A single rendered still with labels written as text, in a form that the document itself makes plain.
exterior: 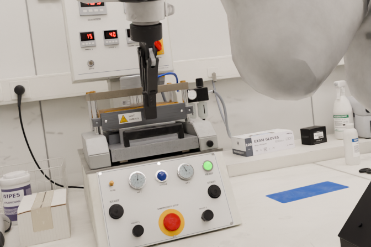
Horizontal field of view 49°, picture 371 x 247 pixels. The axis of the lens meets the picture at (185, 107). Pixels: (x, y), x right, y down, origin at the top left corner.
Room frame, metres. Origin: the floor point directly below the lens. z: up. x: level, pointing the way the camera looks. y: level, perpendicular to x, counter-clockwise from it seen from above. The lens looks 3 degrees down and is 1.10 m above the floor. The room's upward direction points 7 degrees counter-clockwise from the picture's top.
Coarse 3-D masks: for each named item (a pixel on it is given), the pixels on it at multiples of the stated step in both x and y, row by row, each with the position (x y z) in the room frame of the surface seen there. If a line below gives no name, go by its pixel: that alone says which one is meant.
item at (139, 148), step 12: (120, 132) 1.03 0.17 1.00; (108, 144) 1.07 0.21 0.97; (120, 144) 1.04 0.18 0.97; (132, 144) 1.01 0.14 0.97; (144, 144) 0.98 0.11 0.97; (156, 144) 0.99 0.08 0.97; (168, 144) 0.99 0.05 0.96; (180, 144) 1.00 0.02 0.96; (192, 144) 1.01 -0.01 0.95; (120, 156) 0.96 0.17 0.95; (132, 156) 0.97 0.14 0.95; (144, 156) 0.98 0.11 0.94
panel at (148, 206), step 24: (120, 168) 0.95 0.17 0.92; (144, 168) 0.97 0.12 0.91; (168, 168) 0.98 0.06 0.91; (216, 168) 1.01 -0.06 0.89; (120, 192) 0.93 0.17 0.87; (144, 192) 0.94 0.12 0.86; (168, 192) 0.95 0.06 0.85; (192, 192) 0.96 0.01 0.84; (120, 216) 0.90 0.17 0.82; (144, 216) 0.92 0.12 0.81; (192, 216) 0.94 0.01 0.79; (216, 216) 0.95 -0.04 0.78; (120, 240) 0.88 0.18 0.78; (144, 240) 0.89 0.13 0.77; (168, 240) 0.90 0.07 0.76
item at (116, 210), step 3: (114, 207) 0.90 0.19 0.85; (117, 207) 0.90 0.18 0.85; (120, 207) 0.91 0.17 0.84; (111, 210) 0.90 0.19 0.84; (114, 210) 0.90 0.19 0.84; (117, 210) 0.90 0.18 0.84; (120, 210) 0.90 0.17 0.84; (111, 213) 0.90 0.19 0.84; (114, 213) 0.89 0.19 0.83; (117, 213) 0.90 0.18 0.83; (120, 213) 0.90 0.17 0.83; (114, 216) 0.89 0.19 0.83; (117, 216) 0.90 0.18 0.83
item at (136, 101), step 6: (132, 96) 1.16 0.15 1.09; (138, 96) 1.16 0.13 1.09; (132, 102) 1.16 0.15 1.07; (138, 102) 1.16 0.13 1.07; (162, 102) 1.21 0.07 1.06; (168, 102) 1.14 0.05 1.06; (174, 102) 1.12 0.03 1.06; (114, 108) 1.18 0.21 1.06; (120, 108) 1.12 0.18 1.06; (126, 108) 1.08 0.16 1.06; (132, 108) 1.08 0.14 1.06
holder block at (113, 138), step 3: (102, 132) 1.22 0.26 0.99; (105, 132) 1.16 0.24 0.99; (105, 135) 1.13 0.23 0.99; (108, 135) 1.06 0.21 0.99; (111, 135) 1.07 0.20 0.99; (114, 135) 1.07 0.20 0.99; (117, 135) 1.07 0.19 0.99; (108, 138) 1.07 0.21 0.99; (111, 138) 1.07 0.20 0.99; (114, 138) 1.07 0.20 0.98; (117, 138) 1.07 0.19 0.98; (108, 141) 1.08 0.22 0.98; (111, 141) 1.07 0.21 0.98; (114, 141) 1.07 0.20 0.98; (117, 141) 1.07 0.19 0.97
